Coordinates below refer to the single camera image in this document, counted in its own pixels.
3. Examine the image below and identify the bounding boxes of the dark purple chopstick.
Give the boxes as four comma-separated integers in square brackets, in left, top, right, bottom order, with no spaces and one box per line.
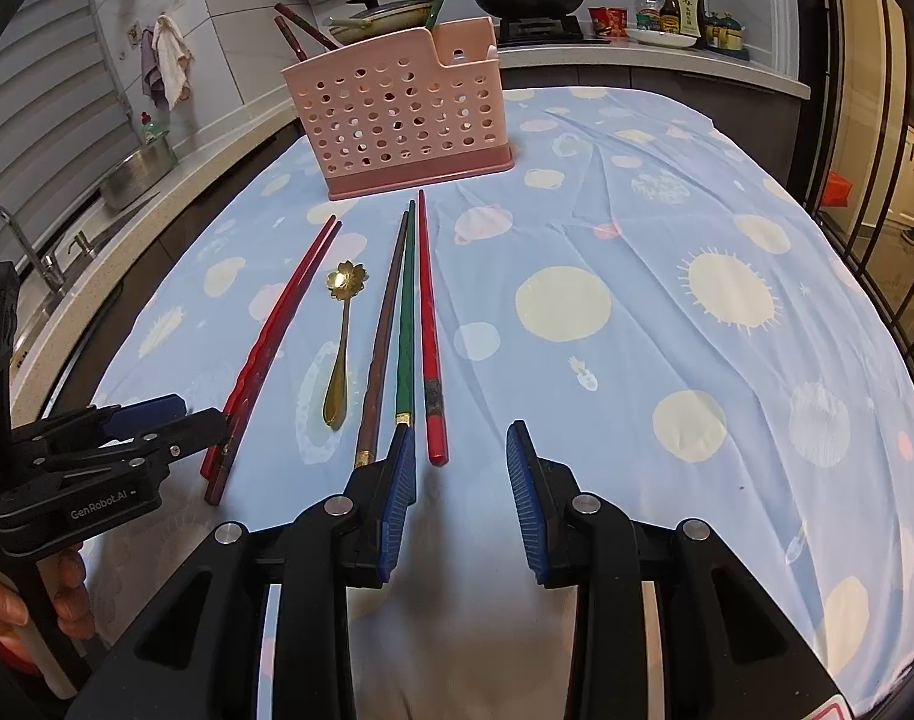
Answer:
[203,220,344,505]

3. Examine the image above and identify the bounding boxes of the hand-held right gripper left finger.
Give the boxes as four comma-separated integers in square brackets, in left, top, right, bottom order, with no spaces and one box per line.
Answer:
[67,426,416,720]

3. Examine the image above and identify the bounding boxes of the white plate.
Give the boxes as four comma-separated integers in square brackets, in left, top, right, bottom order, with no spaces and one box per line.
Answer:
[625,26,696,50]

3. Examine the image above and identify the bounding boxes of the brown chopstick gold band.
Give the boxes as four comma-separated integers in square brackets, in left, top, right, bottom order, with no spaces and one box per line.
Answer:
[353,210,411,475]

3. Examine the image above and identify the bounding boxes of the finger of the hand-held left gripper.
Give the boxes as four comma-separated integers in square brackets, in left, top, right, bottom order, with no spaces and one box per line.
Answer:
[44,406,229,478]
[14,392,188,458]

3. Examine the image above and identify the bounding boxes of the dark red chopstick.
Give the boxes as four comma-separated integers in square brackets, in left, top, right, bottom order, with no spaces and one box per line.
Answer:
[272,2,344,51]

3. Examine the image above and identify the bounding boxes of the purple hanging cloth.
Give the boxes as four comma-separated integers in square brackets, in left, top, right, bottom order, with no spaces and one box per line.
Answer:
[140,28,165,110]

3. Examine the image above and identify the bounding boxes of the glass sliding door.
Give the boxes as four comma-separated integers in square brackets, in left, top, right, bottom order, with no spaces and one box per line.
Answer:
[802,0,914,421]

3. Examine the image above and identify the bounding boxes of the small seasoning jars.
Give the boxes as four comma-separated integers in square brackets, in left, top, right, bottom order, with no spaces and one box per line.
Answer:
[703,11,750,59]

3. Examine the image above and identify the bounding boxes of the person's left hand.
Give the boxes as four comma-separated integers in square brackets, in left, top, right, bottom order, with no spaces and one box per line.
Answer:
[0,549,99,672]

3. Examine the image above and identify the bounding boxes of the beige wok with lid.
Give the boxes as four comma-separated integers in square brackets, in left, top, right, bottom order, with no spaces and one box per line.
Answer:
[325,0,435,46]

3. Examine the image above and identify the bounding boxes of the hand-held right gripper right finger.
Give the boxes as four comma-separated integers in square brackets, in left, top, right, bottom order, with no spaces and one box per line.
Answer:
[505,420,852,720]

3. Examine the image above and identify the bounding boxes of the blue planet print tablecloth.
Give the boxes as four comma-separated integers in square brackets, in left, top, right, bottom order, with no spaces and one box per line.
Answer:
[92,86,914,720]

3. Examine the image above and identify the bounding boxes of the pink perforated utensil holder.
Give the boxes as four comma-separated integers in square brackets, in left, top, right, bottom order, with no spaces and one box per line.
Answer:
[280,15,516,202]

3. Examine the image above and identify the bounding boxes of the white window blinds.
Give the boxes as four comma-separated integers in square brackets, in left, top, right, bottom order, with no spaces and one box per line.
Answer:
[0,0,139,256]

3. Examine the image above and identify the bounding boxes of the red chopstick gold band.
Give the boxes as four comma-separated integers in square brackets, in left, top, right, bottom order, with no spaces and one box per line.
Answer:
[416,189,450,466]

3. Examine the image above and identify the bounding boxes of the white hanging cloth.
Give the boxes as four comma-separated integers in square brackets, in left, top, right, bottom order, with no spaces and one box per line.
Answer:
[152,13,195,112]

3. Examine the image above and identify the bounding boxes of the gold flower spoon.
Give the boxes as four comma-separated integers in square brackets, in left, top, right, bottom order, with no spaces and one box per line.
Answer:
[322,261,374,432]

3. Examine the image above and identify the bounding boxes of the metal basin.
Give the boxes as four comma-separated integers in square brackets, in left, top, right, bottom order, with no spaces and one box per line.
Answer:
[97,136,180,212]

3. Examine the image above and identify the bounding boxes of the black gas stove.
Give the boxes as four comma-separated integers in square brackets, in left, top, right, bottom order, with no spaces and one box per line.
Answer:
[494,13,612,46]

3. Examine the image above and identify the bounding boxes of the chrome kitchen faucet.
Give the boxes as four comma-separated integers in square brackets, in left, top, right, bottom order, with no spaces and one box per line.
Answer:
[0,202,64,293]

